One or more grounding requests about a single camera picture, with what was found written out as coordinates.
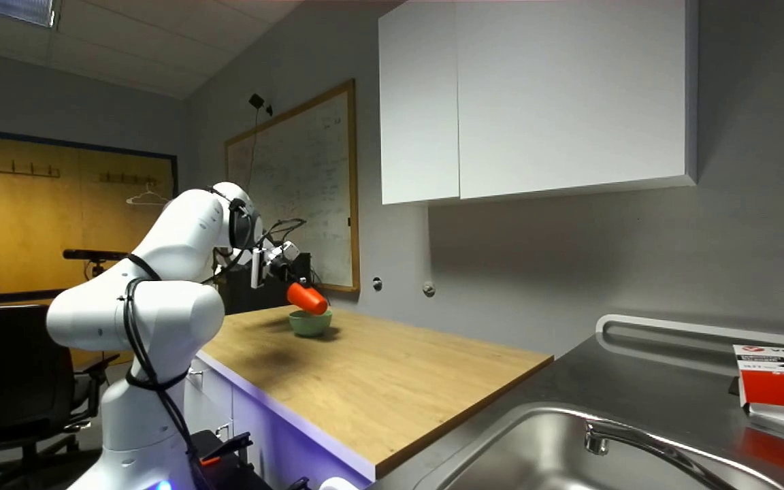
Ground black office chair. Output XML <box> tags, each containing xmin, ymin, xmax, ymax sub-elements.
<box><xmin>0</xmin><ymin>305</ymin><xmax>115</xmax><ymax>472</ymax></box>

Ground red and white box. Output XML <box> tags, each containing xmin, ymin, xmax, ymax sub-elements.
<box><xmin>732</xmin><ymin>344</ymin><xmax>784</xmax><ymax>440</ymax></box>

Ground wood framed whiteboard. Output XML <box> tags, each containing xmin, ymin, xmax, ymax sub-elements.
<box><xmin>223</xmin><ymin>81</ymin><xmax>359</xmax><ymax>297</ymax></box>

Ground orange plastic cup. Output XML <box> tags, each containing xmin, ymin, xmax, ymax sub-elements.
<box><xmin>287</xmin><ymin>282</ymin><xmax>328</xmax><ymax>316</ymax></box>

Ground chrome sink faucet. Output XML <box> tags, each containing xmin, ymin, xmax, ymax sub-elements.
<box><xmin>584</xmin><ymin>423</ymin><xmax>732</xmax><ymax>490</ymax></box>

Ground green bowl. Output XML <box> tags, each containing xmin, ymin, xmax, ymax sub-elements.
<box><xmin>288</xmin><ymin>311</ymin><xmax>333</xmax><ymax>338</ymax></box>

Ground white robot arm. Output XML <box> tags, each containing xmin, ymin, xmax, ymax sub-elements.
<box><xmin>47</xmin><ymin>183</ymin><xmax>294</xmax><ymax>490</ymax></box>

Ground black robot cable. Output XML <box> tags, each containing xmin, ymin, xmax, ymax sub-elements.
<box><xmin>119</xmin><ymin>252</ymin><xmax>204</xmax><ymax>490</ymax></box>

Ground white base cabinets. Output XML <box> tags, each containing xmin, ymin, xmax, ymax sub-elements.
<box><xmin>183</xmin><ymin>354</ymin><xmax>377</xmax><ymax>490</ymax></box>

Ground white wall cabinet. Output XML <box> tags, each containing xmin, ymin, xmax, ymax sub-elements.
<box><xmin>379</xmin><ymin>0</ymin><xmax>697</xmax><ymax>203</ymax></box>

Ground stainless steel sink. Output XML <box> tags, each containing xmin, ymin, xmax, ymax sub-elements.
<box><xmin>373</xmin><ymin>312</ymin><xmax>784</xmax><ymax>490</ymax></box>

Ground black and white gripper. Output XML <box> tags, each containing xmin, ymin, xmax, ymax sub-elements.
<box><xmin>250</xmin><ymin>239</ymin><xmax>311</xmax><ymax>288</ymax></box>

